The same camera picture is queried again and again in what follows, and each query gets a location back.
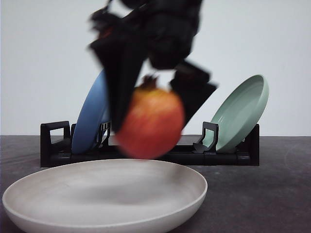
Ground white plate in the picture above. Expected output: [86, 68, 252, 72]
[2, 159, 207, 233]

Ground red pomegranate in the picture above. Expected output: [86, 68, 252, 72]
[116, 75, 186, 160]

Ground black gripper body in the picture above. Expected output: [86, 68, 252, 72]
[89, 0, 203, 70]

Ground black plate rack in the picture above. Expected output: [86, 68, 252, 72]
[40, 121, 260, 169]

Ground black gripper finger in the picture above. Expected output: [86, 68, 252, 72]
[89, 13, 149, 133]
[170, 61, 217, 126]

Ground blue plate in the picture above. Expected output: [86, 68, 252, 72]
[72, 70, 106, 155]

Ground green plate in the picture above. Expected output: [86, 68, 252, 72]
[204, 75, 269, 151]

